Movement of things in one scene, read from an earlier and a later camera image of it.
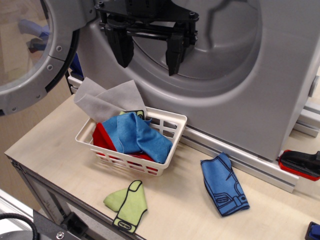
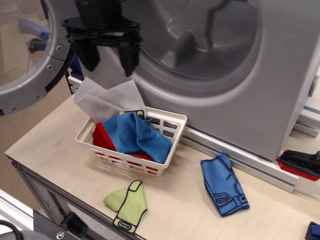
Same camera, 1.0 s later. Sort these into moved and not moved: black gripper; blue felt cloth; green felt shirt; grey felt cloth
Moved: black gripper
Not moved: grey felt cloth; blue felt cloth; green felt shirt
